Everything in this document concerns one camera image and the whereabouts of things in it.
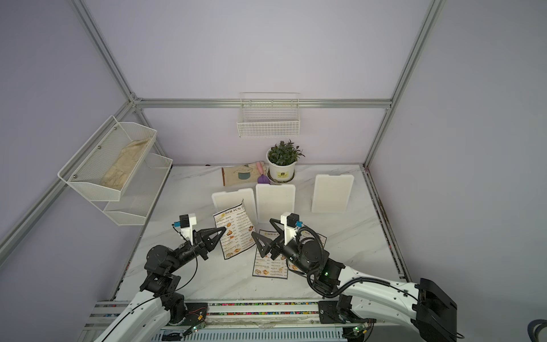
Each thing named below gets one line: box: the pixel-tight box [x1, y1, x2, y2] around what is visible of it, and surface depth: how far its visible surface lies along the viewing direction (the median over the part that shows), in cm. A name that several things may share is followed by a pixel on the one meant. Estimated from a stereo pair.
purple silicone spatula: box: [256, 161, 271, 185], surface depth 113 cm
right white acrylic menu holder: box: [311, 174, 355, 214], surface depth 94 cm
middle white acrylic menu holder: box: [255, 183, 296, 224], surface depth 89 cm
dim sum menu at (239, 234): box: [212, 198, 257, 261], surface depth 72 cm
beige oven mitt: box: [221, 161, 265, 187], surface depth 117 cm
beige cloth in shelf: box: [101, 137, 152, 190], surface depth 81 cm
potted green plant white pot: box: [265, 138, 306, 184], surface depth 106 cm
